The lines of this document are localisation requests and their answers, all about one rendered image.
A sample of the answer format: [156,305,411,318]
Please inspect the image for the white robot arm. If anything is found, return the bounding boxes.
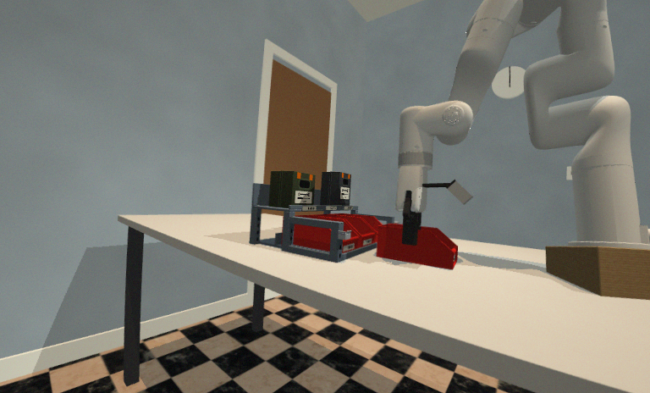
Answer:
[398,0,650,250]

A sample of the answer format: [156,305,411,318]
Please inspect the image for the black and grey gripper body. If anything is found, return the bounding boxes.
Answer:
[395,164,432,213]

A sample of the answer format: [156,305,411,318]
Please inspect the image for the grey metal shelf rack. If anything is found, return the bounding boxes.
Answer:
[250,183,400,263]

